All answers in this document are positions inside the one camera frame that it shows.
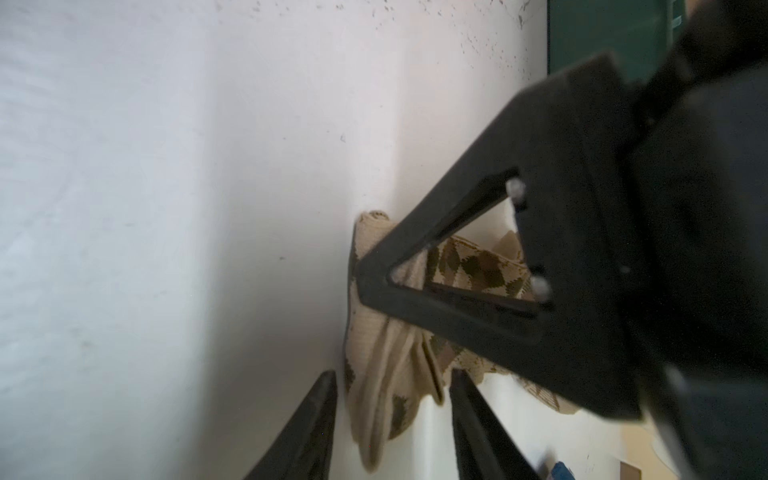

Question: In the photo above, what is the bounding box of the brown argyle sock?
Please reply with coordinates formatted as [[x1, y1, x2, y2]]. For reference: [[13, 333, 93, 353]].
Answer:
[[343, 210, 580, 473]]

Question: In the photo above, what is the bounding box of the green divided organizer tray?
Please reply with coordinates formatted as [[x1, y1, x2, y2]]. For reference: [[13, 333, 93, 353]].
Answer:
[[547, 0, 687, 80]]

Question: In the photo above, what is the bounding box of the purple sock orange cuff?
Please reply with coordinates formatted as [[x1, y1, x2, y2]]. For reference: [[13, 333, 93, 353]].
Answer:
[[547, 461, 575, 480]]

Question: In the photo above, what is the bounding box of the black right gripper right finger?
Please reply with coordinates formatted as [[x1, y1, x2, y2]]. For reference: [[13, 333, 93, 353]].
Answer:
[[449, 369, 539, 480]]

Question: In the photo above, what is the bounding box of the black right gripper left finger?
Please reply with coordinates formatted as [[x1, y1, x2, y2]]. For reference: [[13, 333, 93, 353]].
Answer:
[[245, 370, 338, 480]]

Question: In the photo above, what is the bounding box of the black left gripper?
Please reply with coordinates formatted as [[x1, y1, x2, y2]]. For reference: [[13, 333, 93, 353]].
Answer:
[[625, 1, 767, 479]]

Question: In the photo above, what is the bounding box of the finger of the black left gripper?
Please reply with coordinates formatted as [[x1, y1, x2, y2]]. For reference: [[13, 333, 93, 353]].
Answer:
[[355, 54, 641, 419]]

